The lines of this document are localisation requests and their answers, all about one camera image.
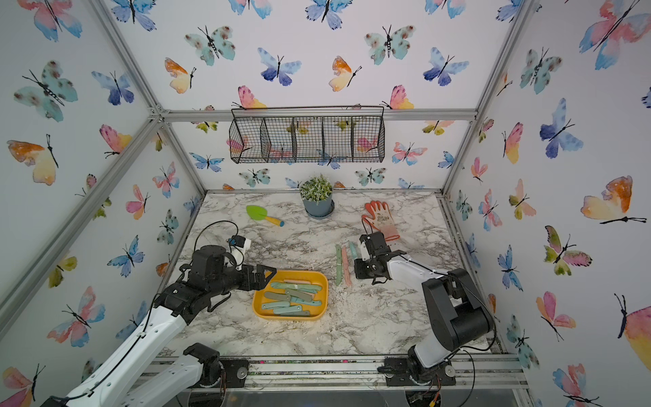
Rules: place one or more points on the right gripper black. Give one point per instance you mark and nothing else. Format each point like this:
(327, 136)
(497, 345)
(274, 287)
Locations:
(358, 273)

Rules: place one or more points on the potted green plant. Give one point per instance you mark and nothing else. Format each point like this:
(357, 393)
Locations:
(316, 194)

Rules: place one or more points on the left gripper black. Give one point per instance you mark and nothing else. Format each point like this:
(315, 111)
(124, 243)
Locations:
(259, 281)

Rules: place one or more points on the black wire wall basket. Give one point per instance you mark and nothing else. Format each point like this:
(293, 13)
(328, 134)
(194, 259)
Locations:
(317, 135)

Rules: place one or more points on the green toy garden trowel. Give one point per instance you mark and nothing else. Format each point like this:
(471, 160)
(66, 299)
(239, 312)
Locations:
(259, 213)

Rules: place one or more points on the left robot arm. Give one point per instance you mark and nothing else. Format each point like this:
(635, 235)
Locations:
(114, 383)

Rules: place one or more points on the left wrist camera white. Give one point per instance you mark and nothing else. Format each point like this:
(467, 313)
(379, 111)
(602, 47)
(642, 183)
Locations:
(238, 246)

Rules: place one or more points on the yellow plastic storage tray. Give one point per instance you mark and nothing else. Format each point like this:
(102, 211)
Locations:
(276, 304)

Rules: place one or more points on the teal ceramic sheathed knife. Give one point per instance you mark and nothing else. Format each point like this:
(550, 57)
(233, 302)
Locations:
(354, 251)

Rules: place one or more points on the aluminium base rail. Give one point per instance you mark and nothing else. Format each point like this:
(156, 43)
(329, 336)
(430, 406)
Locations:
(369, 372)

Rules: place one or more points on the green sheathed fruit knife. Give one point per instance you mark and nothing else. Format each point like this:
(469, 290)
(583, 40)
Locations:
(339, 266)

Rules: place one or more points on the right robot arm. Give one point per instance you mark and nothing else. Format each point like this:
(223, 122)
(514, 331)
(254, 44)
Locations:
(456, 313)

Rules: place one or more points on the pink sheathed fruit knife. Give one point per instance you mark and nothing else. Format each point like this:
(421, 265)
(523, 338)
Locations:
(345, 267)

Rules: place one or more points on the red and pink glove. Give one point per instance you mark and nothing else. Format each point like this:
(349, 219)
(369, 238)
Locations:
(378, 217)

